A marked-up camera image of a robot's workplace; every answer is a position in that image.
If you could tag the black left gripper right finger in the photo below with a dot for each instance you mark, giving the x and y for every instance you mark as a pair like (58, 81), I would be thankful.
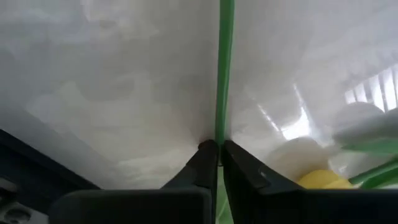
(280, 207)

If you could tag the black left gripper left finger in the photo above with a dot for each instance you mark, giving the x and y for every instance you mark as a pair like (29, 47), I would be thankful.
(140, 207)

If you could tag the yellow artificial tulip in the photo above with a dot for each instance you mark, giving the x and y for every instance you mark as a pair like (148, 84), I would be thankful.
(320, 179)

